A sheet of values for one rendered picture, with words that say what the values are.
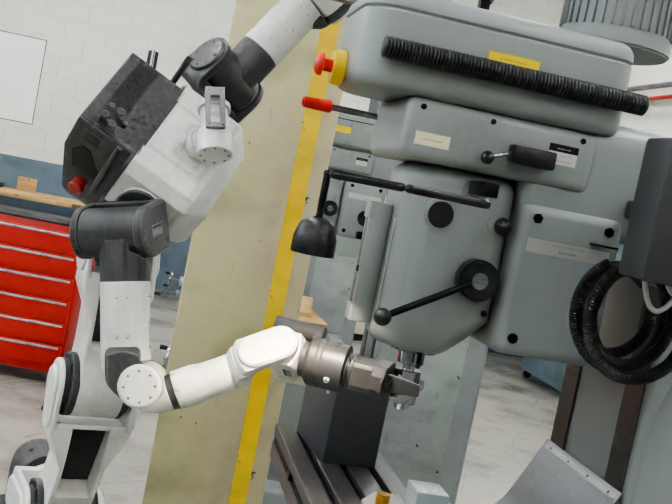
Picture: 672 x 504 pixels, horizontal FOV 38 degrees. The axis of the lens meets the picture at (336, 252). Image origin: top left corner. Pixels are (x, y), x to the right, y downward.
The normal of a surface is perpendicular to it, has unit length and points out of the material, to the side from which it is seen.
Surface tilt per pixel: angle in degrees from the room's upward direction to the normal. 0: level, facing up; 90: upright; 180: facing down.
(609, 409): 90
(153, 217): 77
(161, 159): 58
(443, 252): 90
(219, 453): 90
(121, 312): 83
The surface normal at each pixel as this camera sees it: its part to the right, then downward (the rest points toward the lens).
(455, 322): 0.11, 0.41
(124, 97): 0.48, -0.39
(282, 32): 0.36, 0.17
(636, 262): -0.96, -0.18
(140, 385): 0.07, -0.04
